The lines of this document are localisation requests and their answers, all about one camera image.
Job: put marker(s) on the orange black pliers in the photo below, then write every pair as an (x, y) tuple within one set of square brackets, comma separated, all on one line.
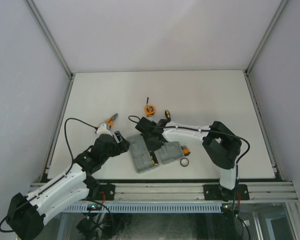
[(110, 121)]

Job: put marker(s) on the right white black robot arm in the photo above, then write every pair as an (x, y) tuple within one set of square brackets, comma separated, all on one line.
[(221, 145)]

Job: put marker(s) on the black yellow screwdriver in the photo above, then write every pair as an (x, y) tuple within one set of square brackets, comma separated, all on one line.
[(154, 160), (167, 115)]

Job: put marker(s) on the black tape roll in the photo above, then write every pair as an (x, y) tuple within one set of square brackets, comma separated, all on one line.
[(184, 162)]

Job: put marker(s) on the aluminium frame post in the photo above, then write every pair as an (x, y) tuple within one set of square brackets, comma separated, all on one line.
[(38, 18), (267, 34)]

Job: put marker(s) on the blue slotted cable duct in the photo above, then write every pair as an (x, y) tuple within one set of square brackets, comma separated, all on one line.
[(140, 208)]

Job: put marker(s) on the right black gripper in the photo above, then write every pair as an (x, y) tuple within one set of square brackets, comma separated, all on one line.
[(151, 148)]

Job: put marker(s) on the grey plastic tool case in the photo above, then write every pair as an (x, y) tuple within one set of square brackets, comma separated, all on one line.
[(141, 157)]

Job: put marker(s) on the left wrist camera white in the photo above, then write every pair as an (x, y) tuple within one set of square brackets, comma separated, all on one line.
[(103, 128)]

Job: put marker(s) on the aluminium front rail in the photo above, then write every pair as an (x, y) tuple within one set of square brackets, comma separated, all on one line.
[(249, 192)]

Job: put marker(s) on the right aluminium frame post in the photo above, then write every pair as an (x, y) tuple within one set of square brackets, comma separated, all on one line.
[(267, 34)]

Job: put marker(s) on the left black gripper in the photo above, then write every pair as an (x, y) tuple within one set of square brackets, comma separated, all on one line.
[(122, 146)]

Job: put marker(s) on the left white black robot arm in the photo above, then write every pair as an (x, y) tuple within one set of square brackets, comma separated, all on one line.
[(28, 214)]

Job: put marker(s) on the orange tape measure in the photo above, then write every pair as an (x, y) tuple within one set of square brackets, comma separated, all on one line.
[(150, 110)]

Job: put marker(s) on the orange hex key set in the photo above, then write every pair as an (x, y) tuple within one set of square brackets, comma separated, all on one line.
[(185, 150)]

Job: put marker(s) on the left aluminium frame post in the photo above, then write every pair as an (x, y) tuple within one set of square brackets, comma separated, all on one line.
[(38, 18)]

